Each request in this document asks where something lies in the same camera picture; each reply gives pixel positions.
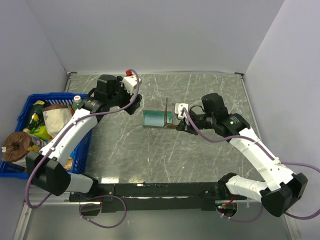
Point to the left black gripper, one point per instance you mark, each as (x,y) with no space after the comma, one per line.
(119,87)

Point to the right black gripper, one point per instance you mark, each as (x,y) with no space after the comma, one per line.
(182,126)

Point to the grey felt glasses case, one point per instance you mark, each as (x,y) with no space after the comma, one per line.
(167,115)

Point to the light blue cleaning cloth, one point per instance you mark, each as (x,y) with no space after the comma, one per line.
(153,121)

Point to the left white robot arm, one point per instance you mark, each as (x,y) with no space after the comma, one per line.
(45,168)

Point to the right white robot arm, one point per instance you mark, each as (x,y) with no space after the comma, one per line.
(280,188)

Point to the green drink bottle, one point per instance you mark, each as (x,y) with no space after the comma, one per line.
(76,100)

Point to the blue plastic basket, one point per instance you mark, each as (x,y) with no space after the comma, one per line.
(79,154)

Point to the brown paper bag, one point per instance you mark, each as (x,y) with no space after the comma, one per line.
(56,116)

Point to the green glass bottle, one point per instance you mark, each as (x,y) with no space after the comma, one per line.
(36,117)

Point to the brown round bread bag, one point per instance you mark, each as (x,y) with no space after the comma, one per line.
(17,145)

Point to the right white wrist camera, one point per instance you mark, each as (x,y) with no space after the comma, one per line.
(179,110)

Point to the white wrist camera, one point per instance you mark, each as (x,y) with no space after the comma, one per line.
(131,82)
(179,110)

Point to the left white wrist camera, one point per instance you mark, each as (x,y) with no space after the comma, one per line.
(131,82)

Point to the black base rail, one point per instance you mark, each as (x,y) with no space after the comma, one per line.
(157,196)

